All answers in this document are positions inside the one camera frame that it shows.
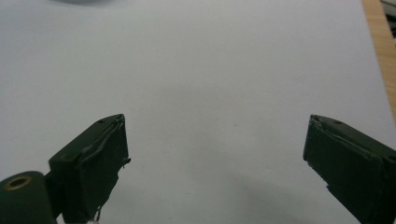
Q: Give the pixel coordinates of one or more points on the dark equipment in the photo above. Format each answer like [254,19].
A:
[389,11]

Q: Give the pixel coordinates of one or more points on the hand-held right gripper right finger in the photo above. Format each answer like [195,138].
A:
[351,161]

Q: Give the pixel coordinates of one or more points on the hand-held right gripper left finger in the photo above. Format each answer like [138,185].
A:
[93,165]

